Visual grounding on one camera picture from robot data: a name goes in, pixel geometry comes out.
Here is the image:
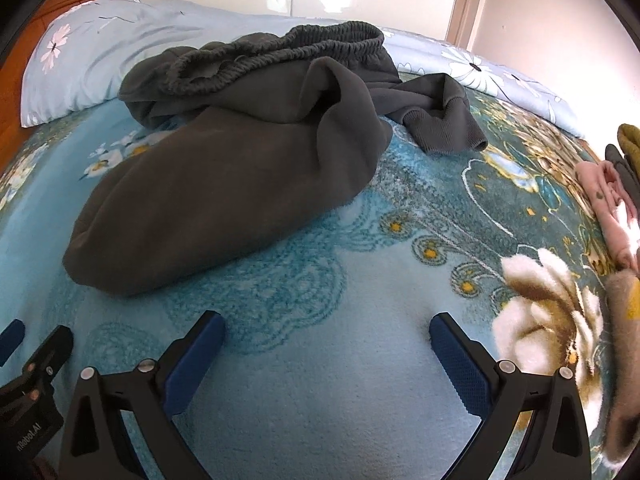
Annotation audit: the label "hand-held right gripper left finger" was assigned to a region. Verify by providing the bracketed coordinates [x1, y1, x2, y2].
[59, 311, 227, 480]

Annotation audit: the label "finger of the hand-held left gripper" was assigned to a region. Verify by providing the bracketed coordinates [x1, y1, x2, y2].
[22, 324, 75, 395]
[0, 318, 26, 367]

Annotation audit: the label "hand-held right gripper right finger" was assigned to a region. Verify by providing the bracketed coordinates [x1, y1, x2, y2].
[429, 311, 593, 480]

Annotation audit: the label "dark grey sweatpants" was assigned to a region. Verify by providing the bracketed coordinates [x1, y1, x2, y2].
[62, 20, 488, 297]

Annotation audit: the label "blue floral blanket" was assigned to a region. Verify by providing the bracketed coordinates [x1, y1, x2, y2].
[0, 72, 621, 480]

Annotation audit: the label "beige fuzzy cloth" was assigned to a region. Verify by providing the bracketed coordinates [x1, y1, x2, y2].
[601, 268, 640, 467]

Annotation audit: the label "pink cloth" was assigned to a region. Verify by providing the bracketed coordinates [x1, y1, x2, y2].
[574, 160, 640, 272]

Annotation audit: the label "dark cloth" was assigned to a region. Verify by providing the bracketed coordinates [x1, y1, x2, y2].
[604, 143, 640, 197]

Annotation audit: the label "olive cloth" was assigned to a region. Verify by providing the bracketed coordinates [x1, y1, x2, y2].
[617, 123, 640, 162]

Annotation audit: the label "orange wooden headboard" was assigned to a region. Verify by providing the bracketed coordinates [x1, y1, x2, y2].
[0, 0, 129, 171]

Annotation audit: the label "light blue floral pillow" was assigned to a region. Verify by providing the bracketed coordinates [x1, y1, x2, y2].
[20, 0, 587, 140]

